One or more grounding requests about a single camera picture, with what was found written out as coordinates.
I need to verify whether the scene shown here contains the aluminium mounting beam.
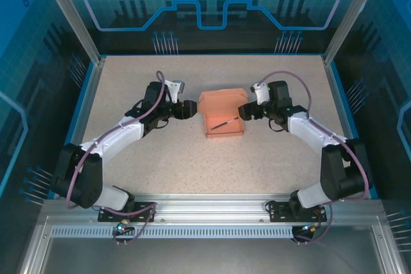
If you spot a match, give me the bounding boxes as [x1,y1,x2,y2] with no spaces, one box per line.
[41,193,386,223]

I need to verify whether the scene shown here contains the slotted grey cable duct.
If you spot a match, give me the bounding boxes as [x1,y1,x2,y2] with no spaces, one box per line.
[50,226,295,239]

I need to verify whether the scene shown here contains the orange paper box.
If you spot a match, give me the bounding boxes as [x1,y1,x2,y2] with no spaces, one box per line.
[198,89,248,140]

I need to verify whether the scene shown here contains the grey metal tray frame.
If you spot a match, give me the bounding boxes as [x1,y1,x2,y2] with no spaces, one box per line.
[19,216,411,274]

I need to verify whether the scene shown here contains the black pen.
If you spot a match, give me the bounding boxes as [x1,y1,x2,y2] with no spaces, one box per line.
[210,116,239,130]

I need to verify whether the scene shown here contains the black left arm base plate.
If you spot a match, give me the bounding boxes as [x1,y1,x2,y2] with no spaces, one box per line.
[98,201,158,223]

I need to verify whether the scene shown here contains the aluminium frame post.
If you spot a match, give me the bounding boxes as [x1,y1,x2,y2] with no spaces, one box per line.
[324,0,378,65]
[35,0,102,65]

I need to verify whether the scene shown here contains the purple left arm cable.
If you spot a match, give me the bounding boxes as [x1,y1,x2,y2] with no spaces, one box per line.
[66,71,168,246]

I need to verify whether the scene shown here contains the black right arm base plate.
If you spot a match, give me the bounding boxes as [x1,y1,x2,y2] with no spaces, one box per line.
[268,201,328,223]

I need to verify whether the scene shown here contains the blue table side trim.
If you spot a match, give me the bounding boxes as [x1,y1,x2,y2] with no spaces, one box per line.
[48,60,99,200]
[329,60,380,200]

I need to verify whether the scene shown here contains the cable connector with green light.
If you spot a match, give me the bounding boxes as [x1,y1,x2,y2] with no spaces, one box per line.
[300,222,322,235]
[112,219,136,235]

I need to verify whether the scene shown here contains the aluminium table side rail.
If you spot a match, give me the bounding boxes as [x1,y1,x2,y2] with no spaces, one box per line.
[54,57,107,200]
[322,57,369,200]

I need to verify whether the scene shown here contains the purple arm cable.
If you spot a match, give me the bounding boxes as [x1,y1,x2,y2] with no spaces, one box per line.
[66,71,168,246]
[255,71,370,246]

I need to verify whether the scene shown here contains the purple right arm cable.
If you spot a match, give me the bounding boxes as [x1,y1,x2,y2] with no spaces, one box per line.
[255,71,370,246]

